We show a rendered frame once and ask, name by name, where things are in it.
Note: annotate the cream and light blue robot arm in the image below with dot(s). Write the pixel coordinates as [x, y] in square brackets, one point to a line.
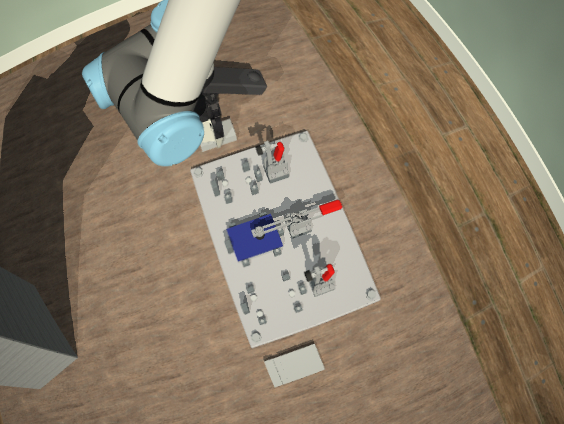
[161, 113]

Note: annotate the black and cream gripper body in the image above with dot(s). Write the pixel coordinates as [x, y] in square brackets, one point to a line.
[207, 103]

